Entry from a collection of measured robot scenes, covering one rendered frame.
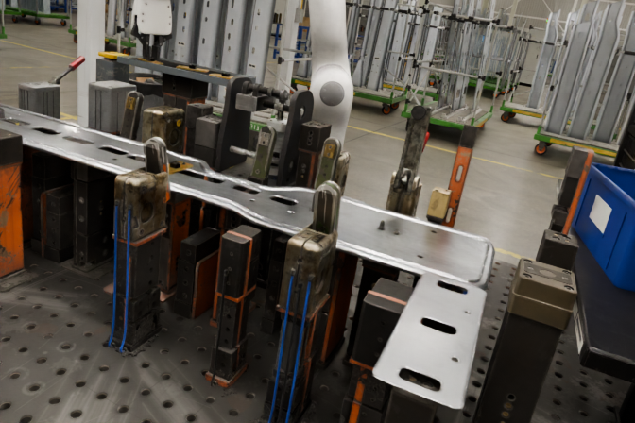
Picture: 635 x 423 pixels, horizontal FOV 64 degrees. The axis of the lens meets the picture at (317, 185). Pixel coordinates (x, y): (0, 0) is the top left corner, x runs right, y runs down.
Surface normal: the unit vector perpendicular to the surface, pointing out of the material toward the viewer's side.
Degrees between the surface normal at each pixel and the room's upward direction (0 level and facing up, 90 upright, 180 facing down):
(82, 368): 0
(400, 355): 0
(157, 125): 90
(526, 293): 89
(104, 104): 90
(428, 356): 0
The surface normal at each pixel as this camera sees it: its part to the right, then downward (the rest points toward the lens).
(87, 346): 0.15, -0.94
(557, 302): -0.38, 0.22
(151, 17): 0.68, 0.36
